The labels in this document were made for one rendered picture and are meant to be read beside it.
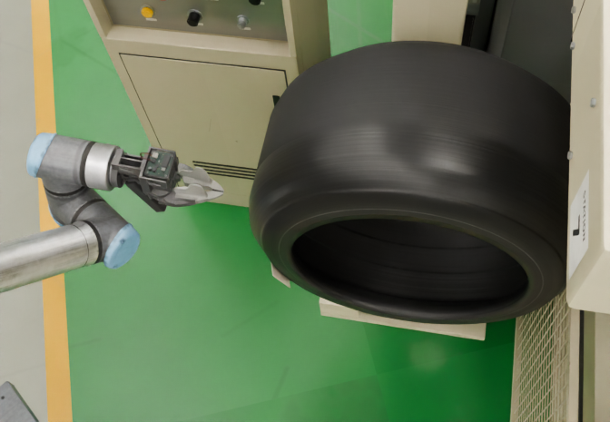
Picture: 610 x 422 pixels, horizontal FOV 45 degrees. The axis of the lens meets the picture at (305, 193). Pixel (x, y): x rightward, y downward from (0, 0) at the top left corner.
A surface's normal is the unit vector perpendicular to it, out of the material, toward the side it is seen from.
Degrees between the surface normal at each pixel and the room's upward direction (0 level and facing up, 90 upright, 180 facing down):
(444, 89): 4
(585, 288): 90
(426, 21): 90
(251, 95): 90
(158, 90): 90
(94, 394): 0
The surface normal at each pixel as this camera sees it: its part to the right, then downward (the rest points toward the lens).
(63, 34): -0.07, -0.49
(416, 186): -0.18, 0.22
